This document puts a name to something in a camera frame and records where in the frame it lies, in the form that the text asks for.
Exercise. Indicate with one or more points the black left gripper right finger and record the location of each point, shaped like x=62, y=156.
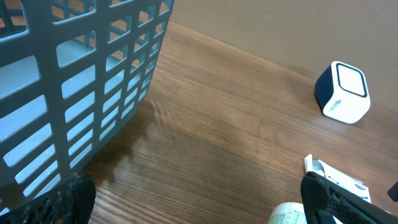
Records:
x=326, y=202

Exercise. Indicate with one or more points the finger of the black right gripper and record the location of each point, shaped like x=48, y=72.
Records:
x=393, y=192

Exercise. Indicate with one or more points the green lid jar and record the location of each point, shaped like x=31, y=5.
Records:
x=288, y=213

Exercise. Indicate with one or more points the grey plastic lattice basket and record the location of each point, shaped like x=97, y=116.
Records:
x=73, y=73

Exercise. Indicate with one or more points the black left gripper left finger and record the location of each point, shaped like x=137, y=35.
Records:
x=72, y=202

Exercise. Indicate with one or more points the white barcode scanner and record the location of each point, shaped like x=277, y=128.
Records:
x=342, y=93

